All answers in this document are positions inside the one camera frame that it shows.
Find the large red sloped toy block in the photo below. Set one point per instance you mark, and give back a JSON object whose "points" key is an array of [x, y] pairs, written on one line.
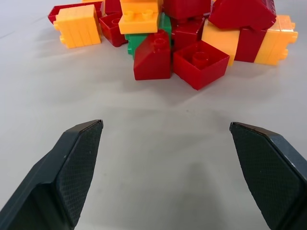
{"points": [[239, 14]]}

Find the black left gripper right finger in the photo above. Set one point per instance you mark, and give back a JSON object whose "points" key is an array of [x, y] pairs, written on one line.
{"points": [[271, 172]]}

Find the yellow studded toy block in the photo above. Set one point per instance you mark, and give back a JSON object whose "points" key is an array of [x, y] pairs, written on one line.
{"points": [[139, 18]]}

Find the yellow ribbed toy block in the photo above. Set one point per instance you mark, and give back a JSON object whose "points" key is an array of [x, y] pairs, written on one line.
{"points": [[275, 40], [78, 26]]}

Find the green toy block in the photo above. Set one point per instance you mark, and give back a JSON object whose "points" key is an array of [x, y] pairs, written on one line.
{"points": [[135, 43]]}

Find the red hollow toy block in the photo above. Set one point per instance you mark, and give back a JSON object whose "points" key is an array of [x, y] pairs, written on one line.
{"points": [[111, 30], [200, 64]]}

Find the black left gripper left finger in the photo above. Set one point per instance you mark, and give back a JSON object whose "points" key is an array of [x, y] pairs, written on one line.
{"points": [[55, 177]]}

